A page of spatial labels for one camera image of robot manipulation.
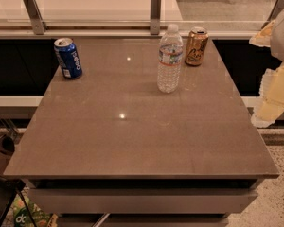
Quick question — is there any left metal glass bracket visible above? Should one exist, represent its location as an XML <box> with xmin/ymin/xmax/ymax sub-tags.
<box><xmin>23</xmin><ymin>0</ymin><xmax>45</xmax><ymax>35</ymax></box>

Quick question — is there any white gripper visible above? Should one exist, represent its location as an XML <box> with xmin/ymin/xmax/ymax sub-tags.
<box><xmin>249</xmin><ymin>9</ymin><xmax>284</xmax><ymax>128</ymax></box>

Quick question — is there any right metal glass bracket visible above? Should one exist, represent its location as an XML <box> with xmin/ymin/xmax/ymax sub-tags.
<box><xmin>262</xmin><ymin>0</ymin><xmax>284</xmax><ymax>27</ymax></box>

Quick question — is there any black chair frame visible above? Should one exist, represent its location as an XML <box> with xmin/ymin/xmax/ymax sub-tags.
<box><xmin>0</xmin><ymin>176</ymin><xmax>37</xmax><ymax>227</ymax></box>

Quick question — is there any orange gold soda can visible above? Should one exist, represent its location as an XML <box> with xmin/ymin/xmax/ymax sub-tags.
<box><xmin>185</xmin><ymin>26</ymin><xmax>208</xmax><ymax>66</ymax></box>

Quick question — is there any green snack bag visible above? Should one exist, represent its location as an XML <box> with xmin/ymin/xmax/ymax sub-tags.
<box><xmin>12</xmin><ymin>196</ymin><xmax>58</xmax><ymax>227</ymax></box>

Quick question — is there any dark round floor object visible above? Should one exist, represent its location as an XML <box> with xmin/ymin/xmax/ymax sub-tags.
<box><xmin>0</xmin><ymin>136</ymin><xmax>15</xmax><ymax>156</ymax></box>

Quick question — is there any middle metal glass bracket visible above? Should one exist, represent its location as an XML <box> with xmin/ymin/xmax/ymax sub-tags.
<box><xmin>150</xmin><ymin>0</ymin><xmax>161</xmax><ymax>35</ymax></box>

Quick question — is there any clear plastic water bottle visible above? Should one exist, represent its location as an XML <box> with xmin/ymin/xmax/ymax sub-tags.
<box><xmin>157</xmin><ymin>24</ymin><xmax>183</xmax><ymax>93</ymax></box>

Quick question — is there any metal glass bracket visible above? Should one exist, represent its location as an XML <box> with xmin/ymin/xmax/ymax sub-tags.
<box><xmin>262</xmin><ymin>0</ymin><xmax>284</xmax><ymax>27</ymax></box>
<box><xmin>150</xmin><ymin>0</ymin><xmax>161</xmax><ymax>35</ymax></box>
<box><xmin>23</xmin><ymin>0</ymin><xmax>45</xmax><ymax>35</ymax></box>

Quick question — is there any grey drawer front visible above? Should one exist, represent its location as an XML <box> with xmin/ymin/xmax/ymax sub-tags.
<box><xmin>28</xmin><ymin>188</ymin><xmax>257</xmax><ymax>214</ymax></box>

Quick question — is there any blue pepsi can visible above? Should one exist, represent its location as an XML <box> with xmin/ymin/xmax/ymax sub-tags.
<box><xmin>54</xmin><ymin>38</ymin><xmax>82</xmax><ymax>79</ymax></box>

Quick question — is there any glass railing panel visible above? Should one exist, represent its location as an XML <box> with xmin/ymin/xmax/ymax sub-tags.
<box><xmin>0</xmin><ymin>0</ymin><xmax>276</xmax><ymax>30</ymax></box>

